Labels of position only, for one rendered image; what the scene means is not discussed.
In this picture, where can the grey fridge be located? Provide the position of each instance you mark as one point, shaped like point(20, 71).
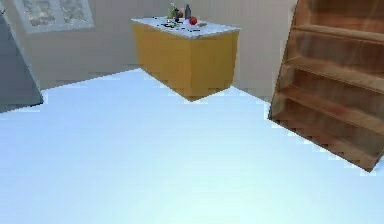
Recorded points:
point(15, 73)

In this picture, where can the red apple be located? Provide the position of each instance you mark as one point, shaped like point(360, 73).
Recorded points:
point(193, 20)

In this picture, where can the yellow kitchen island counter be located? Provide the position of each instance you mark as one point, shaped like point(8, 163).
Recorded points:
point(190, 60)

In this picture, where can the brown wooden shelf unit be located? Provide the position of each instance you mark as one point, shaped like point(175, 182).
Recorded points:
point(336, 83)

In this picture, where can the grey bottle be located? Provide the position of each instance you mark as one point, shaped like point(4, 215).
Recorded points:
point(187, 12)

